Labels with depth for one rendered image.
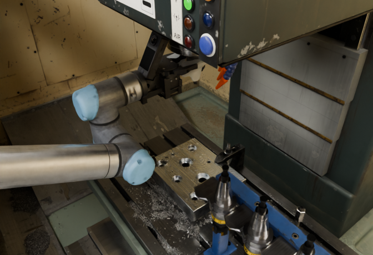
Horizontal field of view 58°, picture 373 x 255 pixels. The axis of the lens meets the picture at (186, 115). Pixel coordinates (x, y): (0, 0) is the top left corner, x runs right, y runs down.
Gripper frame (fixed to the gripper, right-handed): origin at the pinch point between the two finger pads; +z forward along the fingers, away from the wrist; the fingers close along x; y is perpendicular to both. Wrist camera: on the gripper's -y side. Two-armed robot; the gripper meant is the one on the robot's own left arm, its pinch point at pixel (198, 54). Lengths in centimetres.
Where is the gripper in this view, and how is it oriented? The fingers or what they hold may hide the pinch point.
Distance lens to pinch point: 94.4
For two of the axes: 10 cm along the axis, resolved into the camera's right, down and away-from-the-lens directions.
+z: 8.0, -3.7, 4.7
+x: 6.0, 4.5, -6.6
